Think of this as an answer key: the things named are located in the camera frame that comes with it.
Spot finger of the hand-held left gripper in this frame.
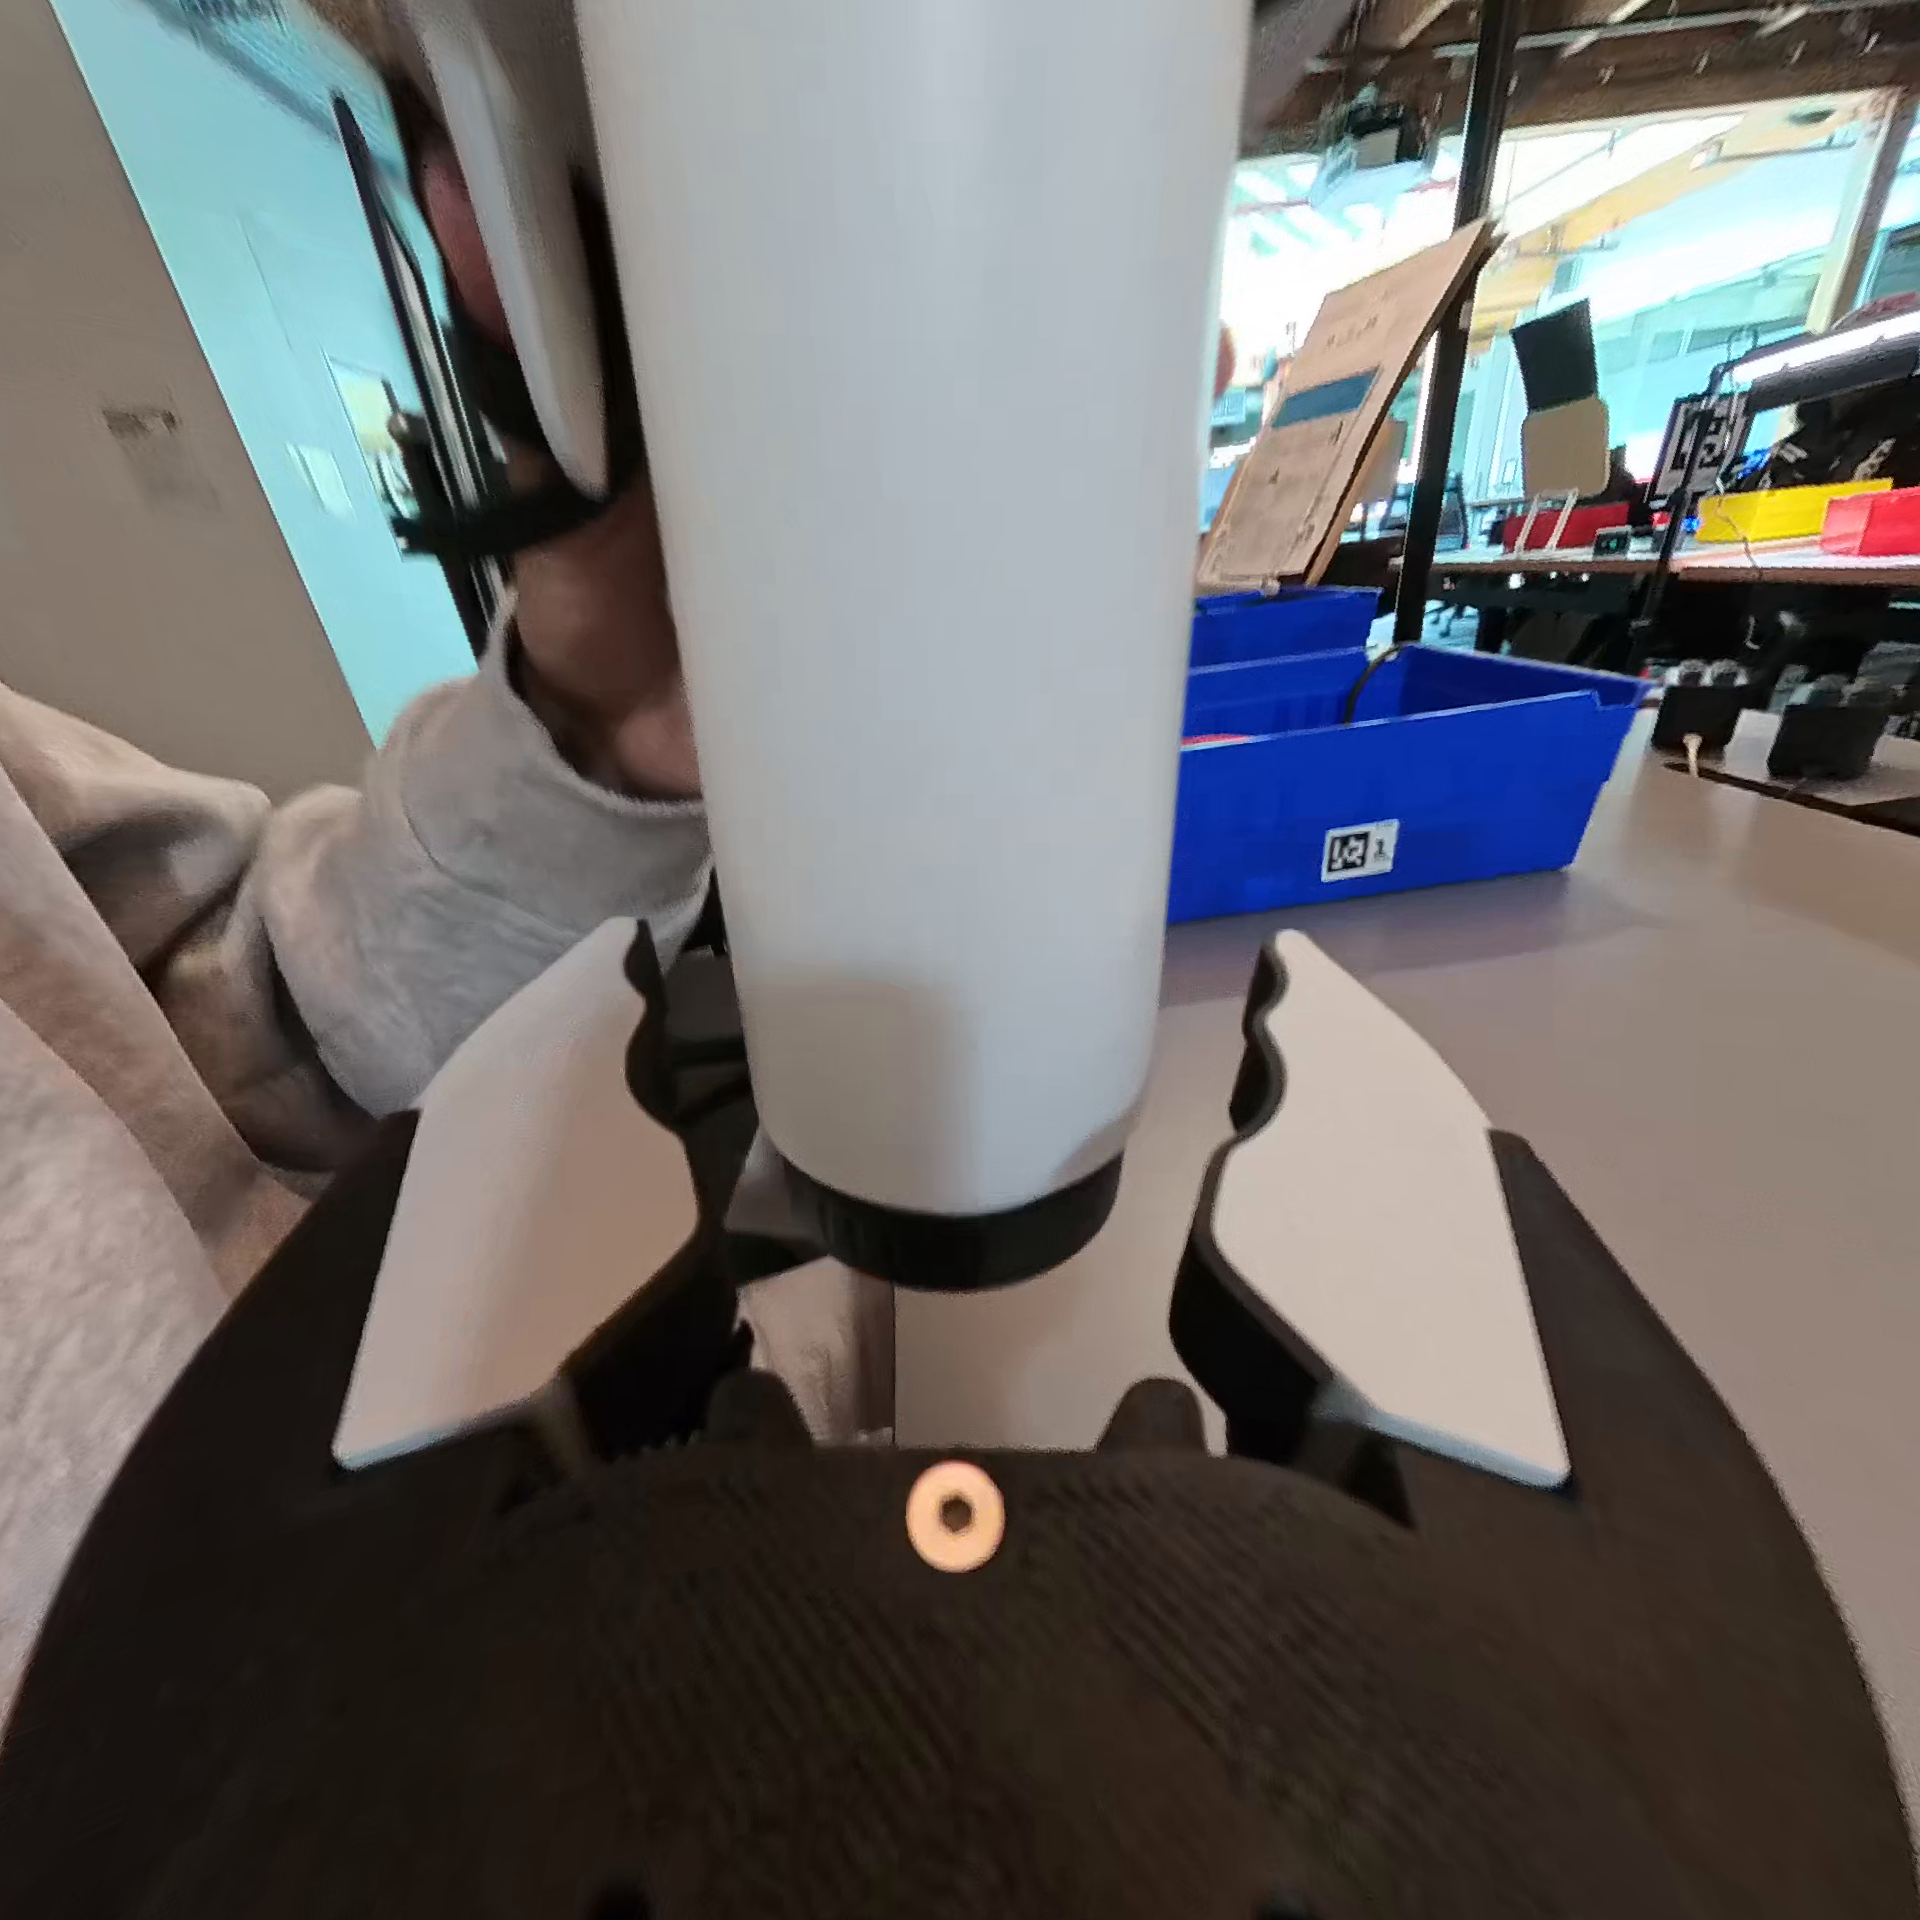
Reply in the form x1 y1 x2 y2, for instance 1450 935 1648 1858
662 943 835 1283

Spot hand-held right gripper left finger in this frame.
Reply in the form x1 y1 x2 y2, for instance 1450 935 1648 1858
329 919 753 1472

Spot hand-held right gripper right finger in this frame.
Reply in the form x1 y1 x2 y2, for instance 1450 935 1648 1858
1168 930 1576 1490

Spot blue plastic bin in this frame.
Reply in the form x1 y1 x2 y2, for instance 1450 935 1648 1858
1168 643 1654 922
1192 584 1383 669

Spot white water bottle black lid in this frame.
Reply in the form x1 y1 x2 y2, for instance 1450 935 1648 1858
574 0 1262 1291

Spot person's left forearm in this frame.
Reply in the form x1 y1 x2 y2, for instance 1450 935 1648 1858
256 630 713 1171

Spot person's left hand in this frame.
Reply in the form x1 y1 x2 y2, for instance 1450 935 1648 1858
504 495 706 803

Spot black battery charger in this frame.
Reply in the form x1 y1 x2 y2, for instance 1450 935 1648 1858
1651 656 1750 752
1768 673 1896 781

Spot black desk mat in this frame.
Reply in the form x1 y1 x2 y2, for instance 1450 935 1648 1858
1665 749 1920 833

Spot wooden table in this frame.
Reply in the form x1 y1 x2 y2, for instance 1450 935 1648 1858
1424 544 1920 662

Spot brown cardboard instruction board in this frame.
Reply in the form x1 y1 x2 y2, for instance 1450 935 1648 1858
1198 216 1505 589

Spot yellow plastic bin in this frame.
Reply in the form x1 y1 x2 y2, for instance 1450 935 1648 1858
1696 486 1855 544

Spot ceiling projector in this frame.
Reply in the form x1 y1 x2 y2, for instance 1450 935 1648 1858
1319 95 1426 166

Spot black framed marker sign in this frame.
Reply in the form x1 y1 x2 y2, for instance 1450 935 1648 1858
1648 392 1750 511

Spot wooden document stand black board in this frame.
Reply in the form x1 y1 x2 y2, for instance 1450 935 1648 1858
1507 296 1614 519

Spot black floor lamp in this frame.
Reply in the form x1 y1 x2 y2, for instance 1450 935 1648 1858
1395 0 1519 646

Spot large wall notice paper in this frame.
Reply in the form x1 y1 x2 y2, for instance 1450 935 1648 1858
104 401 212 511

